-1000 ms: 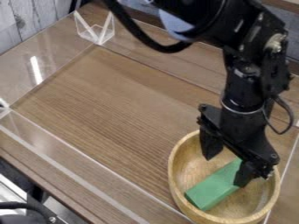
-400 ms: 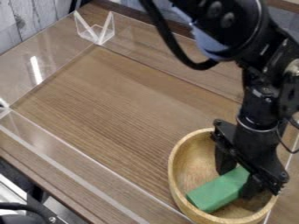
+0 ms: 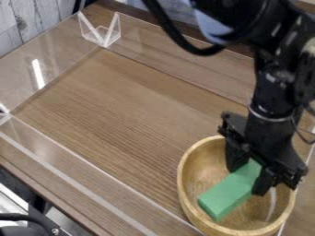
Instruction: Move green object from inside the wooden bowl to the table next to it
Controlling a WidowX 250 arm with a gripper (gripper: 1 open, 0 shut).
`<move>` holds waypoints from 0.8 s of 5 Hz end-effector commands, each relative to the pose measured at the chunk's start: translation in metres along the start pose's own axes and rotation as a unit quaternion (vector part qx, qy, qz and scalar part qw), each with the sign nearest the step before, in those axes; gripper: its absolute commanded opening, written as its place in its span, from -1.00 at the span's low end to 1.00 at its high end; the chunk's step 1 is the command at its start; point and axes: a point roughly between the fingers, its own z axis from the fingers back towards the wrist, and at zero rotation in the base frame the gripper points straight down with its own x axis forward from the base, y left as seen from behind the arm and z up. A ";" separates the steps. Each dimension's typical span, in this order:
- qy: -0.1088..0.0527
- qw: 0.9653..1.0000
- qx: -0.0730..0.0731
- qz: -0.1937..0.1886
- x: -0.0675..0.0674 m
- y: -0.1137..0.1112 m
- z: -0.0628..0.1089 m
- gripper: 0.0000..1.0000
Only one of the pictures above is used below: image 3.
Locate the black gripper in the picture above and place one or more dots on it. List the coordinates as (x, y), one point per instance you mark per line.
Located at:
(262, 141)

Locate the green rectangular block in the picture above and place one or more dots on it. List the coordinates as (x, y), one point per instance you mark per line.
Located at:
(222, 197)

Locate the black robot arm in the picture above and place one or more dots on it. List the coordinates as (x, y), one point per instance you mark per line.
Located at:
(278, 32)

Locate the wooden bowl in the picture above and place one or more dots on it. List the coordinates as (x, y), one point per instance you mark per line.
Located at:
(257, 217)

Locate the clear acrylic corner bracket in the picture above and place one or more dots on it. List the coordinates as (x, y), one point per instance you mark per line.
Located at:
(100, 35)

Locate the black clamp bracket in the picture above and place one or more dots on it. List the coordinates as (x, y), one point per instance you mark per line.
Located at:
(22, 218)

